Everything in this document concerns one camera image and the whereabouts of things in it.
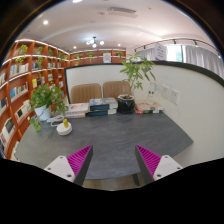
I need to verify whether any white charger cable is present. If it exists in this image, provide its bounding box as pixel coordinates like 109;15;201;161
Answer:
46;114;65;128

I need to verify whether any green plant in white pot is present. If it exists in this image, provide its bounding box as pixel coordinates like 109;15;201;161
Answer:
29;84;68;131

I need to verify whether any tan chair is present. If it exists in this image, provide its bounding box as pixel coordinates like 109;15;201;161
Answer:
70;83;102;104
103;81;131;100

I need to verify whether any ceiling lamp cluster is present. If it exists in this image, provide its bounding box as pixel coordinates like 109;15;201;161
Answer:
86;37;104;48

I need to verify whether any white round charger base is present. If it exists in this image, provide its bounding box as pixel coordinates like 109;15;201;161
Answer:
56;123;72;136

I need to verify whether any orange wooden bookshelf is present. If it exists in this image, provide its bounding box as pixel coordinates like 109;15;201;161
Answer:
0;39;126;159

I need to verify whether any small yellow device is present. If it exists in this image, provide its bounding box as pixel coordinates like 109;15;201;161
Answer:
63;119;68;128

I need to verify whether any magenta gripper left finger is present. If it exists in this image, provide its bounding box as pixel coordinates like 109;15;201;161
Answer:
45;145;93;186

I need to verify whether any dark book stack middle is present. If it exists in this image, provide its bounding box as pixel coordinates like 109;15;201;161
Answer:
88;97;118;116

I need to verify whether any white wall socket panel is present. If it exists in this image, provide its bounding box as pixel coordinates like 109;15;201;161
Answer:
161;85;180;104

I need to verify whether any white curtain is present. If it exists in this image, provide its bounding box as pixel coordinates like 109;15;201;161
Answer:
136;44;224;80

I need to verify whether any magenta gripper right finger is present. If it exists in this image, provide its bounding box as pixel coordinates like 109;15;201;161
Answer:
135;145;182;184

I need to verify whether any left tan chair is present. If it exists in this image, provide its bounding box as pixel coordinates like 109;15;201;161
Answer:
70;83;102;104

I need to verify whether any tall plant in black pot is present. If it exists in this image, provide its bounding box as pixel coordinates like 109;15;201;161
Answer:
118;52;155;114

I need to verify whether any dark grey round table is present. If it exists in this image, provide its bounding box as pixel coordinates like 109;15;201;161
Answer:
16;113;193;179

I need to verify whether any right tan chair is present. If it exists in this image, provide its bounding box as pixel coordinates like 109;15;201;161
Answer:
103;81;131;100

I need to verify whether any book stack right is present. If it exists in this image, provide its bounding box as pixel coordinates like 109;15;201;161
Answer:
135;100;163;114

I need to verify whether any white book stack left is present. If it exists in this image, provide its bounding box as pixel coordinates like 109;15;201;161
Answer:
65;103;89;118

